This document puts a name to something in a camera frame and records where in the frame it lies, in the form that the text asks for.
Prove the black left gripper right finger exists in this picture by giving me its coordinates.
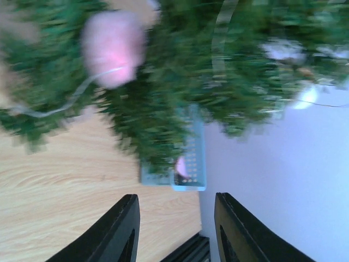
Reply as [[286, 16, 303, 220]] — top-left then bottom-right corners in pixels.
[[214, 193, 314, 262]]

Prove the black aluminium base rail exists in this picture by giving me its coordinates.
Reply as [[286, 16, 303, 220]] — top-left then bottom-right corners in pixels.
[[161, 233, 210, 262]]

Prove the white pompom ornament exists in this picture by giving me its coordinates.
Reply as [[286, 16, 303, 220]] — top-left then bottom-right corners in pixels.
[[260, 38, 348, 81]]

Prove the small green christmas tree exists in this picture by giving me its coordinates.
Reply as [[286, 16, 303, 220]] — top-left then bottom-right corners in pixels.
[[1, 1, 348, 175]]

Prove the fairy light wire string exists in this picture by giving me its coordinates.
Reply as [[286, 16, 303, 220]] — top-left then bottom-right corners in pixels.
[[8, 0, 349, 118]]

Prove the pink heart ornament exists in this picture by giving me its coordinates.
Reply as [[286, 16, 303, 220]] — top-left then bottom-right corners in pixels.
[[175, 156, 188, 177]]

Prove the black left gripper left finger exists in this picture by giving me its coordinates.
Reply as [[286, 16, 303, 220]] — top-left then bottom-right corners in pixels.
[[47, 194, 140, 262]]

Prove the light blue plastic basket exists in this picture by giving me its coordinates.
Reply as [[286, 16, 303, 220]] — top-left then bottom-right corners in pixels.
[[139, 104, 207, 192]]

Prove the pink pompom ornament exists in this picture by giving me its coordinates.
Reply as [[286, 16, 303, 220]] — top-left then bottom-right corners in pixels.
[[81, 10, 147, 89]]

